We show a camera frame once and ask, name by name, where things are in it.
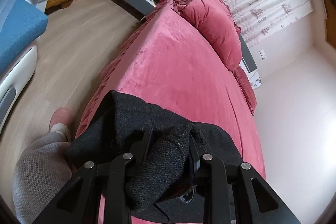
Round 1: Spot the person's grey trouser leg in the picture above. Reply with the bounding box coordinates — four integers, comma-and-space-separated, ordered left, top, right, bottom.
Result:
12, 131, 80, 224

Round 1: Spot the blue white armchair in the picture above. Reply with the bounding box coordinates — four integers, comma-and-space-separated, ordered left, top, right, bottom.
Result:
0, 0, 56, 136

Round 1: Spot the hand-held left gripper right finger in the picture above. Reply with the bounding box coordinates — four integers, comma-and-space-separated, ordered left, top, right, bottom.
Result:
188, 131, 302, 224

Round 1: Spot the pink slipper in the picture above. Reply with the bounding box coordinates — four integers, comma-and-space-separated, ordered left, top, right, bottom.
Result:
49, 107, 72, 141

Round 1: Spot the pink bed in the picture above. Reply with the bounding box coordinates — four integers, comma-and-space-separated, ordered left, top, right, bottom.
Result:
76, 0, 267, 224

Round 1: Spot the flat pink pillow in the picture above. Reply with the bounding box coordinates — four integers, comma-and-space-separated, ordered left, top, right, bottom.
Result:
232, 66, 257, 116

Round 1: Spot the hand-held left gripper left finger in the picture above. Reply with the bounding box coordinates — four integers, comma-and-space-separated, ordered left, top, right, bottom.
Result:
32, 129, 154, 224

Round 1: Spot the large pink pillow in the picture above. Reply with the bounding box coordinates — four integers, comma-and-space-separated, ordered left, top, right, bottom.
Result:
171, 0, 243, 71

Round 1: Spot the black wool coat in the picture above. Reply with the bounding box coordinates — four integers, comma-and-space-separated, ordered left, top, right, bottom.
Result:
66, 90, 243, 224

